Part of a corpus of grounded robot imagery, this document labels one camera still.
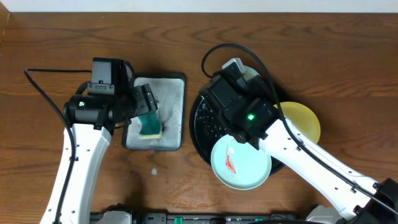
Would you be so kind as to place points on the yellow plate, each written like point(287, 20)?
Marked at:
point(303, 118)

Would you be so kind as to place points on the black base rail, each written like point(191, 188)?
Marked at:
point(122, 214)

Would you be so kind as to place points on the light blue plate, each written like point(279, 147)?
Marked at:
point(239, 166)
point(249, 73)

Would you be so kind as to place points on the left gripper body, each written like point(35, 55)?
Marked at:
point(140, 102)

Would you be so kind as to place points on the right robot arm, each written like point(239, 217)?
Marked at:
point(356, 197)

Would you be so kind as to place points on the green yellow sponge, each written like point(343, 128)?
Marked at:
point(151, 127)

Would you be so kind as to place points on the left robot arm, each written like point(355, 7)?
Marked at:
point(91, 115)

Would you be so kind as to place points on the rectangular metal soap tray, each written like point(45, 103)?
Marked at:
point(169, 90)

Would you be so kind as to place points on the black round serving tray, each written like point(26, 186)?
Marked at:
point(206, 130)

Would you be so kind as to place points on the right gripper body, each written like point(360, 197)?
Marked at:
point(257, 91)

